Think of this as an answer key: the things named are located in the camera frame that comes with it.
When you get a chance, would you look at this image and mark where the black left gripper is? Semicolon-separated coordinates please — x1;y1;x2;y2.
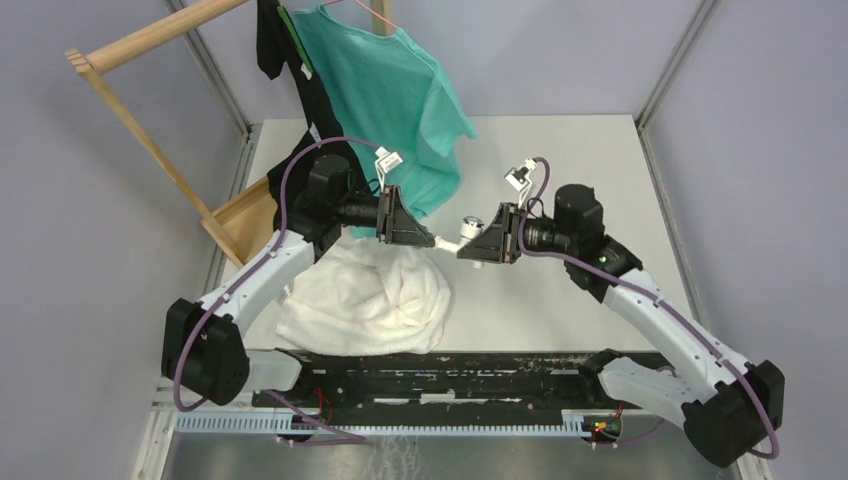
336;187;437;249

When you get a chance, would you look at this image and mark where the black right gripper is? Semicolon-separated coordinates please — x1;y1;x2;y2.
456;203;573;265

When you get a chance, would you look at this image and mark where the white plastic water faucet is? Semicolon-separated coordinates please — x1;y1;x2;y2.
435;215;485;260

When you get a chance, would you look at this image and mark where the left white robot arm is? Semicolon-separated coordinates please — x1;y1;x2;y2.
161;148;436;411

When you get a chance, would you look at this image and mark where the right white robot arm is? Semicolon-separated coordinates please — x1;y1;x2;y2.
457;184;785;467

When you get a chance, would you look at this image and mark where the white terry towel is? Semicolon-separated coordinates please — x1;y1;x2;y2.
276;239;452;356

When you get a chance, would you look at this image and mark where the teal t-shirt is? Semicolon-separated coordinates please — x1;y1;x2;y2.
291;6;477;219

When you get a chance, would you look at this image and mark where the wooden clothes rack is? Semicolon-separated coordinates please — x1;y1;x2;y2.
64;0;396;270

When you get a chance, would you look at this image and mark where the black t-shirt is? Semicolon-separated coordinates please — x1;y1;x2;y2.
256;0;367;227

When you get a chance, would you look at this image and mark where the green clothes hanger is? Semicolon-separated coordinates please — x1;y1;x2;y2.
277;3;314;80

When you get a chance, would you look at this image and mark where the pink clothes hanger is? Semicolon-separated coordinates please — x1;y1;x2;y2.
354;0;398;36

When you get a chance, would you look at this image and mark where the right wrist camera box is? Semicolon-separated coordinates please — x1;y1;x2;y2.
504;157;551;208

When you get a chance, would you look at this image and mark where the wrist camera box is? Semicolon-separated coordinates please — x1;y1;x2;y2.
372;146;403;193
504;157;551;208

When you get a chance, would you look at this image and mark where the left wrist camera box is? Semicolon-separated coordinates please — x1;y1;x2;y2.
372;146;403;193

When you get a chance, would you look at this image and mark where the white slotted cable duct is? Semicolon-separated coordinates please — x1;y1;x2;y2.
175;410;590;439

